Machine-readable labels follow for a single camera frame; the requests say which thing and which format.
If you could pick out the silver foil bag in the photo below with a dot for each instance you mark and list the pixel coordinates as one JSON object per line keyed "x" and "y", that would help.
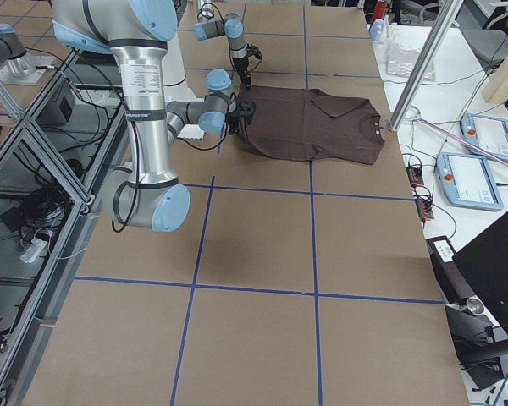
{"x": 401, "y": 60}

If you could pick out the black monitor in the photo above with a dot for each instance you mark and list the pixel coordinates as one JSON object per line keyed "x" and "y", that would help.
{"x": 483, "y": 262}

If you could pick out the upper teach pendant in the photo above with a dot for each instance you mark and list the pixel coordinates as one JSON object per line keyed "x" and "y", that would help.
{"x": 487, "y": 133}

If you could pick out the aluminium frame rail structure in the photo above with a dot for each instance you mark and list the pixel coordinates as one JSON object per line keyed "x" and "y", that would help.
{"x": 50, "y": 178}

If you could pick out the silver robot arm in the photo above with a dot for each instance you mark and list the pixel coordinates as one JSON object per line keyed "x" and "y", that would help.
{"x": 211, "y": 23}
{"x": 145, "y": 192}

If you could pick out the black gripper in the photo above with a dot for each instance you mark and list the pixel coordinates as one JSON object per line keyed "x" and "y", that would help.
{"x": 242, "y": 68}
{"x": 237, "y": 123}

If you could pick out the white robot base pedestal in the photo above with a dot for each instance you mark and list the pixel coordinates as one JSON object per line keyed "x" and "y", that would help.
{"x": 174, "y": 84}

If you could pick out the grey office chair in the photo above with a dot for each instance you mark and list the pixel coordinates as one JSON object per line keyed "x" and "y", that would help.
{"x": 490, "y": 44}

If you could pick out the wooden plank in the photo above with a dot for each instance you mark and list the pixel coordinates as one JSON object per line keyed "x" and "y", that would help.
{"x": 496, "y": 91}

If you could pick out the dark brown t-shirt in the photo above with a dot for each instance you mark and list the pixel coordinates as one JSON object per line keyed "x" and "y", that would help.
{"x": 308, "y": 125}

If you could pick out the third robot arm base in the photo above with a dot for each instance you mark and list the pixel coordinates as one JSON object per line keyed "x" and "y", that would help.
{"x": 17, "y": 65}

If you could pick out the teach pendant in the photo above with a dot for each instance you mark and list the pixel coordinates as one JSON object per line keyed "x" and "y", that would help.
{"x": 467, "y": 181}
{"x": 487, "y": 133}

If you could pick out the aluminium frame post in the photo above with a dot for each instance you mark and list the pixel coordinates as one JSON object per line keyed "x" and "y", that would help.
{"x": 447, "y": 14}

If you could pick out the black camera tripod mount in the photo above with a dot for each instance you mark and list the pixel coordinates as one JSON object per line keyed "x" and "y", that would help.
{"x": 481, "y": 347}

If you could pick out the black power box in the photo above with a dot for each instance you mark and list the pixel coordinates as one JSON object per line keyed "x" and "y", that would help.
{"x": 58, "y": 108}

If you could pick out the black box with white label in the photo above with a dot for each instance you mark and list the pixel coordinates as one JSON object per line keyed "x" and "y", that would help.
{"x": 453, "y": 285}

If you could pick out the white power strip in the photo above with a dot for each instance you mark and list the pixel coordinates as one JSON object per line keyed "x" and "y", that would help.
{"x": 33, "y": 251}

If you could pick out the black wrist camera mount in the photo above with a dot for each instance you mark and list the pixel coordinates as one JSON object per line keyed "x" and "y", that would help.
{"x": 253, "y": 51}

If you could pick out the lower teach pendant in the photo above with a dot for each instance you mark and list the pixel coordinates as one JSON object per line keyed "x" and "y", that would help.
{"x": 467, "y": 181}

